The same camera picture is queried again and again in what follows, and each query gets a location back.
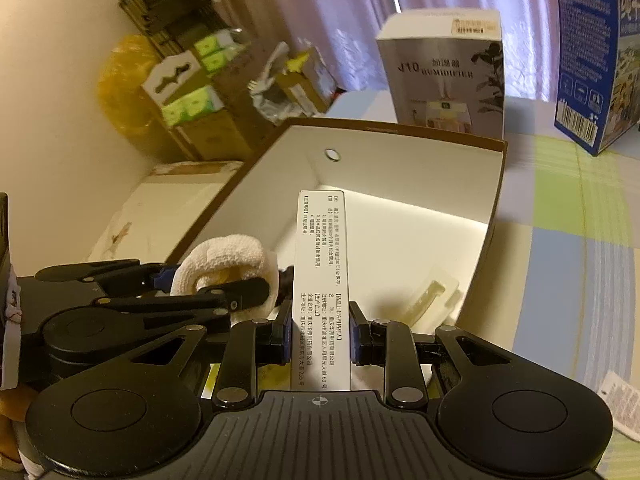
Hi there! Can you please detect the pink curtain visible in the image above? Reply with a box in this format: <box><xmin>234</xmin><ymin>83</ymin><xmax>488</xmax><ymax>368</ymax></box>
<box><xmin>180</xmin><ymin>0</ymin><xmax>566</xmax><ymax>103</ymax></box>

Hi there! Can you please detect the yellow plastic bag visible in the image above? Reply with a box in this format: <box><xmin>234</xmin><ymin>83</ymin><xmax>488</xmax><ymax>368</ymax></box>
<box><xmin>97</xmin><ymin>34</ymin><xmax>158</xmax><ymax>137</ymax></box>

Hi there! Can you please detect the slim white medicine box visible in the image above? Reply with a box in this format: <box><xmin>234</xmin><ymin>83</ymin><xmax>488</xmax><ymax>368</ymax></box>
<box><xmin>289</xmin><ymin>190</ymin><xmax>352</xmax><ymax>392</ymax></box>

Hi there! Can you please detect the flat white cardboard box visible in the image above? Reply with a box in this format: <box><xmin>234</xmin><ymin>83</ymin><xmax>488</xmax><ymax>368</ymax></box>
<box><xmin>89</xmin><ymin>160</ymin><xmax>247</xmax><ymax>262</ymax></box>

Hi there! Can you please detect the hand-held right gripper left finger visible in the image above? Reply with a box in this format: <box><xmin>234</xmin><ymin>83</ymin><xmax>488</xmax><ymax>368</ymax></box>
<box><xmin>127</xmin><ymin>300</ymin><xmax>294</xmax><ymax>409</ymax></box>

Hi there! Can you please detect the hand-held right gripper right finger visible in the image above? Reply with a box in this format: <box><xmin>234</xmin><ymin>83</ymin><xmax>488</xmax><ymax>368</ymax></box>
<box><xmin>349</xmin><ymin>301</ymin><xmax>512</xmax><ymax>409</ymax></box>

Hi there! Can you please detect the checked bed sheet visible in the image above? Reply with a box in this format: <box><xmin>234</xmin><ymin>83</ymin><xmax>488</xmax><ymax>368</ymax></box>
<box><xmin>325</xmin><ymin>90</ymin><xmax>640</xmax><ymax>480</ymax></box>

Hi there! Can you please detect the clear plastic tray insert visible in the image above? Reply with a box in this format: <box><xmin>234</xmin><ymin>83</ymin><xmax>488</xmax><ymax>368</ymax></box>
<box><xmin>399</xmin><ymin>276</ymin><xmax>461</xmax><ymax>332</ymax></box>

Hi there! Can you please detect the blue printed carton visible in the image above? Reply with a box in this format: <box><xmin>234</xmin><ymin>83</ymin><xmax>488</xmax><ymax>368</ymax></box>
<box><xmin>552</xmin><ymin>0</ymin><xmax>640</xmax><ymax>157</ymax></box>

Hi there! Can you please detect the white humidifier box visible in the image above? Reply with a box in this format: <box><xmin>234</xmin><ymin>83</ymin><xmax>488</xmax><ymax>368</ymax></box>
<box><xmin>375</xmin><ymin>7</ymin><xmax>507</xmax><ymax>142</ymax></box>

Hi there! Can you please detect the white printed tube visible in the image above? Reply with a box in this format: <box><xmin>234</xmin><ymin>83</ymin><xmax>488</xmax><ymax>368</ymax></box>
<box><xmin>597</xmin><ymin>370</ymin><xmax>640</xmax><ymax>442</ymax></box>

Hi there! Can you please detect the brown cardboard storage box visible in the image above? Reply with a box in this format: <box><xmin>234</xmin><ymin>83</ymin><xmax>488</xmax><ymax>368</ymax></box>
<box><xmin>164</xmin><ymin>117</ymin><xmax>509</xmax><ymax>337</ymax></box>

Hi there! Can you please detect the open brown cardboard box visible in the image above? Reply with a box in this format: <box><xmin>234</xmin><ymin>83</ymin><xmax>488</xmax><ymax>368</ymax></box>
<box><xmin>247</xmin><ymin>42</ymin><xmax>341</xmax><ymax>126</ymax></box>

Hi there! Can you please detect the black folding step ladder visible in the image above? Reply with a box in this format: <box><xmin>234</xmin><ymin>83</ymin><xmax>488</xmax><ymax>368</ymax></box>
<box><xmin>112</xmin><ymin>0</ymin><xmax>228</xmax><ymax>63</ymax></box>

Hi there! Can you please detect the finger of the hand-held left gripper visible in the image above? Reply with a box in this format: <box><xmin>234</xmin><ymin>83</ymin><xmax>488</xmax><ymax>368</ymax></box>
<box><xmin>35</xmin><ymin>258</ymin><xmax>177</xmax><ymax>292</ymax></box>
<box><xmin>94</xmin><ymin>276</ymin><xmax>272</xmax><ymax>330</ymax></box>

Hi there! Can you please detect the carton of green tissue packs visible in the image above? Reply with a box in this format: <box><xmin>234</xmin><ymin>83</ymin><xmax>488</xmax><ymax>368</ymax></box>
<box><xmin>141</xmin><ymin>30</ymin><xmax>253</xmax><ymax>161</ymax></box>

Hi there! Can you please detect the white bandage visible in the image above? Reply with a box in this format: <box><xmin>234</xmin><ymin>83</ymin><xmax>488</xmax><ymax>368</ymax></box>
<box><xmin>170</xmin><ymin>232</ymin><xmax>279</xmax><ymax>326</ymax></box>

